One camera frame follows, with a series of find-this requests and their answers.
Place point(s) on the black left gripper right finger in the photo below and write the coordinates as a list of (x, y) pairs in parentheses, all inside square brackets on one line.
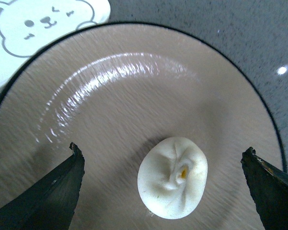
[(268, 188)]

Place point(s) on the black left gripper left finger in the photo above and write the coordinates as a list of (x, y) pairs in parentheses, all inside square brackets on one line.
[(50, 203)]

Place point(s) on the white steamed bun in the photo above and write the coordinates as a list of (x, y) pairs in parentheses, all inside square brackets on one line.
[(172, 178)]

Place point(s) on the beige plate with black rim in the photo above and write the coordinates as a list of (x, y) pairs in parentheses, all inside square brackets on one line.
[(116, 91)]

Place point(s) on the cream bear-print serving tray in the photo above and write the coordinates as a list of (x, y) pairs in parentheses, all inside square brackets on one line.
[(28, 25)]

